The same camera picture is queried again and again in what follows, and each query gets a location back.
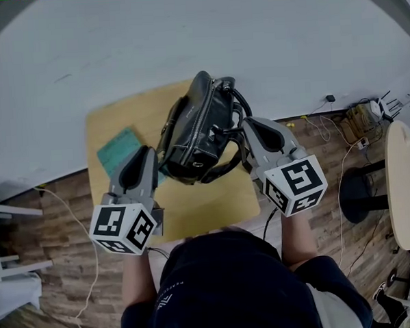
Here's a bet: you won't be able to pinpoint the person's right forearm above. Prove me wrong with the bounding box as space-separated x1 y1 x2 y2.
277 208 320 272

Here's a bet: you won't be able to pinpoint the round wooden table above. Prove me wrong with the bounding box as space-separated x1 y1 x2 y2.
335 120 410 255

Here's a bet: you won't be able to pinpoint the person's dark blue shirt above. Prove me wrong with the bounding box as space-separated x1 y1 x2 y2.
116 221 374 328

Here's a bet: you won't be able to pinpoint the black stand with disc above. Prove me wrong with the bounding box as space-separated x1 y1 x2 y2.
384 267 410 288

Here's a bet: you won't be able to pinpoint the dark table base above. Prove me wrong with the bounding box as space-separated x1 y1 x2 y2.
151 205 167 238

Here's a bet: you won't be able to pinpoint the black leather handbag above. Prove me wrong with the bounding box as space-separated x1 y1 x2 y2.
151 67 258 188

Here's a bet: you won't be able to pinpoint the long white cable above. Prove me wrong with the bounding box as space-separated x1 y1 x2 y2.
332 140 369 268
36 184 114 328

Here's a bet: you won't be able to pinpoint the teal book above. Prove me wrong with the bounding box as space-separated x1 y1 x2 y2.
95 124 168 189

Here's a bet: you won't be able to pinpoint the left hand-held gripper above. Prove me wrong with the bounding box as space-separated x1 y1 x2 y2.
84 144 164 258

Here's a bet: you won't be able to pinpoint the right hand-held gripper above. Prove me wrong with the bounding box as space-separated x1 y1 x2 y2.
242 112 331 220

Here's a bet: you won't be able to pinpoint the cardboard box with cables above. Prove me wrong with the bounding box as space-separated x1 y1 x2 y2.
338 102 379 143

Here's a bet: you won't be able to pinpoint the white router black antennas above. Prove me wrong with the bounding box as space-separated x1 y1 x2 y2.
368 89 404 121

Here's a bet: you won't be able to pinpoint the white metal rack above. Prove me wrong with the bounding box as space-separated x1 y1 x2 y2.
0 197 55 283

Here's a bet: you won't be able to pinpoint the person's left forearm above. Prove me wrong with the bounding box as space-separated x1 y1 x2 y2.
119 250 159 312

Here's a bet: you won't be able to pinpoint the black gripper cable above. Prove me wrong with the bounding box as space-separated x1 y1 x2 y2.
261 207 280 242

